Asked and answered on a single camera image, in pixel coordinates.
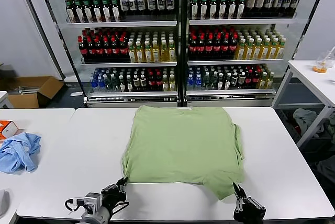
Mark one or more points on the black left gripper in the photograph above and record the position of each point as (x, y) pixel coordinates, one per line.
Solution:
(113, 197)

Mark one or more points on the dark cloth pile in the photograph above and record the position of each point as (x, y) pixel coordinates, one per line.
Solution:
(327, 169)

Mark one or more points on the grey rounded object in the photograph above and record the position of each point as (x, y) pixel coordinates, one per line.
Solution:
(4, 201)

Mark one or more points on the small bottle white green label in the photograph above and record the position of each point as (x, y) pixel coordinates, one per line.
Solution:
(221, 82)
(228, 82)
(122, 84)
(129, 84)

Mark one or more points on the white stirring stick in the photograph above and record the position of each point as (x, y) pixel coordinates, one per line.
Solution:
(329, 55)

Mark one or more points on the small yellow tea bottle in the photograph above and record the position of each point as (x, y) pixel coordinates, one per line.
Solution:
(263, 81)
(172, 83)
(270, 81)
(165, 84)

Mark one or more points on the small green water bottle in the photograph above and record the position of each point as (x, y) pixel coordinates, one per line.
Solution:
(107, 84)
(206, 82)
(214, 82)
(114, 83)

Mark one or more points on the crumpled light blue cloth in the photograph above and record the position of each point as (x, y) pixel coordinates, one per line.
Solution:
(18, 153)

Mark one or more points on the glass beaker orange liquid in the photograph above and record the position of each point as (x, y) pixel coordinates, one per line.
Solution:
(319, 68)

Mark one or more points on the open cardboard box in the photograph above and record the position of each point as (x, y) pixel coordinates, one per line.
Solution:
(44, 93)

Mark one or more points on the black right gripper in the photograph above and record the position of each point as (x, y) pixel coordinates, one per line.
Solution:
(250, 213)

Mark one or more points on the dark drink bottle beige label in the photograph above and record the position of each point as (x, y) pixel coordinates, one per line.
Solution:
(250, 4)
(259, 4)

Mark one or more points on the metal rods bundle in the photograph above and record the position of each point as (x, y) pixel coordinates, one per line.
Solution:
(26, 89)

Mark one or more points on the white low stool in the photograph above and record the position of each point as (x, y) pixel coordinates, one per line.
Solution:
(4, 99)

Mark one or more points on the dark tea bottle green cap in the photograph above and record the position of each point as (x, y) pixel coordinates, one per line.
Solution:
(86, 12)
(213, 8)
(95, 12)
(105, 12)
(77, 12)
(68, 12)
(232, 7)
(241, 6)
(222, 8)
(194, 8)
(203, 8)
(114, 11)

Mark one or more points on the white side table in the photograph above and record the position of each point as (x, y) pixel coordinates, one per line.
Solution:
(308, 77)

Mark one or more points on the beverage display cooler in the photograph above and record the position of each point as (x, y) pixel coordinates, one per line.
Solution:
(131, 100)
(230, 100)

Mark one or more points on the light green t-shirt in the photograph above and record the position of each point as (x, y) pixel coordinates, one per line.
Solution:
(183, 145)

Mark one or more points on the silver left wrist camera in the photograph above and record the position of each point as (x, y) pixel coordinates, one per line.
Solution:
(92, 203)

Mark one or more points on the small red cap cola bottle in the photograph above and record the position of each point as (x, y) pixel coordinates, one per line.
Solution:
(256, 80)
(158, 82)
(249, 80)
(151, 82)

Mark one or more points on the small white flat object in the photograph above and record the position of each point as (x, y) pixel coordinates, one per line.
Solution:
(76, 94)

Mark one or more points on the grey clothes pile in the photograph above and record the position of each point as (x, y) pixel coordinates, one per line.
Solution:
(306, 119)

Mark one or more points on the small blue water bottle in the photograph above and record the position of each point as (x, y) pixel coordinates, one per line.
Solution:
(93, 84)
(198, 83)
(190, 83)
(101, 84)

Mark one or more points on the dark green cloth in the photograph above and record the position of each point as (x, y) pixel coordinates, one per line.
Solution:
(330, 124)

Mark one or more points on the small dark tea bottle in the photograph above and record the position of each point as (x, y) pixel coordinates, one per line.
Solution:
(136, 84)
(242, 82)
(234, 82)
(143, 84)

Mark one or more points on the orange and white box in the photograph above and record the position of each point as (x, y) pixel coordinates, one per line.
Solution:
(8, 127)

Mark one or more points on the dark drink bottle navy label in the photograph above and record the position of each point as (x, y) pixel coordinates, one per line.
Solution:
(124, 4)
(133, 3)
(141, 3)
(269, 3)
(161, 2)
(296, 2)
(288, 3)
(151, 2)
(278, 3)
(170, 1)

